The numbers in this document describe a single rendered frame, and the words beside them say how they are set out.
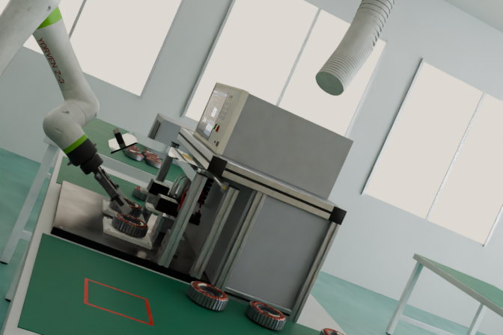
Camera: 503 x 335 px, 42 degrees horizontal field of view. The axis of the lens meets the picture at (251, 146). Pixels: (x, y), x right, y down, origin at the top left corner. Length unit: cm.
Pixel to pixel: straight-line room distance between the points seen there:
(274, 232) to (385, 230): 582
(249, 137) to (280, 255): 36
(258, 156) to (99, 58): 485
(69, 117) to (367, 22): 177
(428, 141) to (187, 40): 296
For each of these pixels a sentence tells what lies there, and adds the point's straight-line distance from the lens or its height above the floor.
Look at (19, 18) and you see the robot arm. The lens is 203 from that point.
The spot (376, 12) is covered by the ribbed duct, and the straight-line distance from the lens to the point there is 348.
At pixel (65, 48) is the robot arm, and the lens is 225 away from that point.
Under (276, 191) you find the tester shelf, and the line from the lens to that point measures 189.
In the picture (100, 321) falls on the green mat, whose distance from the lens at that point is 142.
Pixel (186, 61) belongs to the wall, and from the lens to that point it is 678.
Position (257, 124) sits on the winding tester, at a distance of 196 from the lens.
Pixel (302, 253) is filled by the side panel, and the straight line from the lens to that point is 197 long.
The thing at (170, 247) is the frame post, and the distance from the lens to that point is 189.
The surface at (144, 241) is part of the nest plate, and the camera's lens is 202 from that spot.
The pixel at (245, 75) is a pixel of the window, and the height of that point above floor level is 164.
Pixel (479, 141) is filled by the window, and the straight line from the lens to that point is 805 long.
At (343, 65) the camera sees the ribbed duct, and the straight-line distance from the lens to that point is 328.
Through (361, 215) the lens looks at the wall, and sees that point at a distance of 754.
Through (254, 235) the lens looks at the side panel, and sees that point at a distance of 192.
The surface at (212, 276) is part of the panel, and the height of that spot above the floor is 79.
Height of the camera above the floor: 125
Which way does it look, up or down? 2 degrees down
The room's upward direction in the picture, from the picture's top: 24 degrees clockwise
